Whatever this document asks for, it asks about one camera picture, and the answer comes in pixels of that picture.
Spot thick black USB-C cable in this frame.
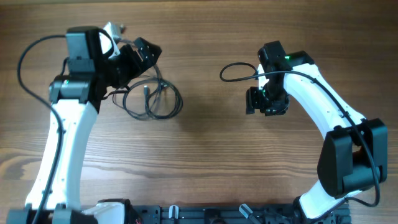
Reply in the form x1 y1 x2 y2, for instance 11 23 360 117
123 77 184 121

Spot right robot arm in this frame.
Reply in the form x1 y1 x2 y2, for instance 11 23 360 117
246 41 388 223

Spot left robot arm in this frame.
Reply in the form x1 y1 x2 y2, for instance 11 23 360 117
7 26 162 223

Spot right camera cable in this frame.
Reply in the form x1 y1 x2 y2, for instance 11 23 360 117
219 62 381 223

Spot camera cable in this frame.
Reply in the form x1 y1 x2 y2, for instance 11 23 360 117
17 34 67 224
219 62 381 223

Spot left camera cable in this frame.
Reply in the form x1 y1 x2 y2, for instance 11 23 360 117
17 34 67 224

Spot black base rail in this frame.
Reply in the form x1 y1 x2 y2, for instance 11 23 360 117
83 203 352 224

